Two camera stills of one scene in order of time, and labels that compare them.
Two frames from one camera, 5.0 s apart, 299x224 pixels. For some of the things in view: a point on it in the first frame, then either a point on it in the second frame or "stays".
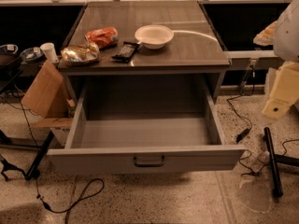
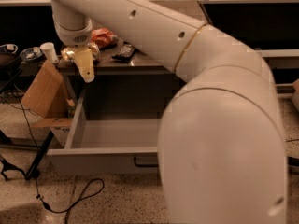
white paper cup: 49,50 stays
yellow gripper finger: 284,93 -> 78,38
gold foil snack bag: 78,54 stays
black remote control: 126,51 stays
